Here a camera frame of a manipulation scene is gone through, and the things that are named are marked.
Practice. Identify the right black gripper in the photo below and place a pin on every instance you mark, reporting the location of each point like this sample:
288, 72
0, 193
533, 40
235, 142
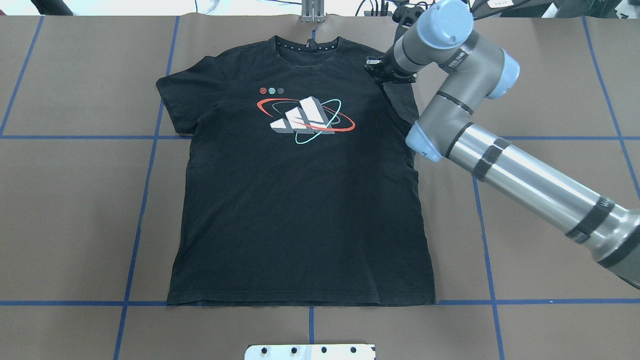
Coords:
386, 70

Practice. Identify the black graphic t-shirt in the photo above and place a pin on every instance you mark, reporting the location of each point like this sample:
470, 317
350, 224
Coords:
299, 189

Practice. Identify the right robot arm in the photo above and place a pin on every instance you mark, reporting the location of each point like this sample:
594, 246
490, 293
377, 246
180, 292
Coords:
544, 116

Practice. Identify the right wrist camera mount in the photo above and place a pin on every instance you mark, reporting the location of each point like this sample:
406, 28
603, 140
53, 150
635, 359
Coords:
406, 16

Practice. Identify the aluminium camera post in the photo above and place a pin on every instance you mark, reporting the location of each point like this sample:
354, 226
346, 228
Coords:
313, 11

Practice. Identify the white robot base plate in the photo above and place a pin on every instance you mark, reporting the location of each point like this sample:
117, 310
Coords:
335, 351

